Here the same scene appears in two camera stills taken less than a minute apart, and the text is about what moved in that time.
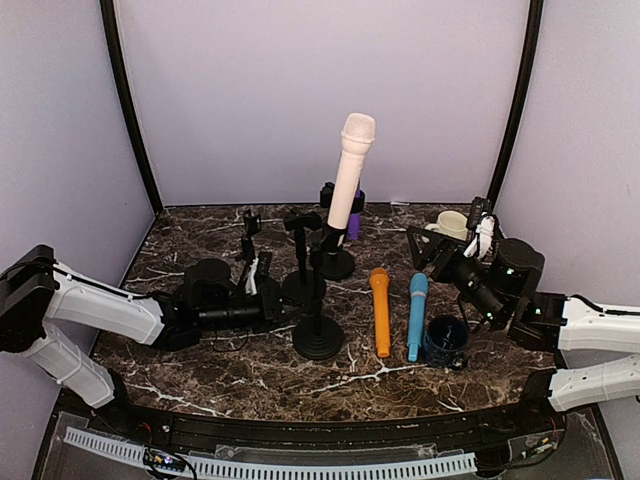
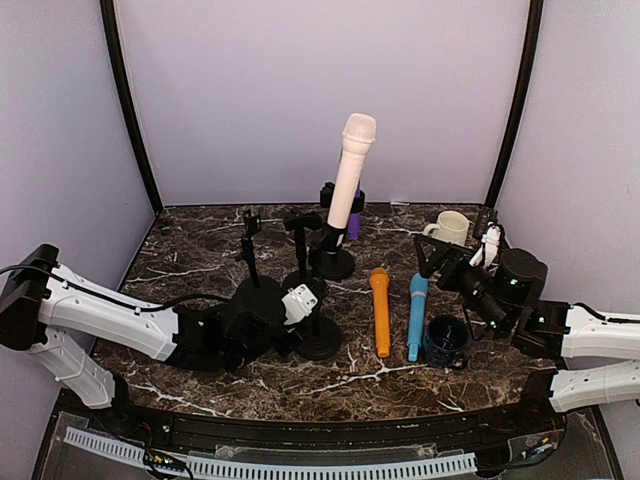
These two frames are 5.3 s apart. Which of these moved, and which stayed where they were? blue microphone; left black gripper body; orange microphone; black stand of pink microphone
Moved: left black gripper body
Stayed: blue microphone; black stand of pink microphone; orange microphone
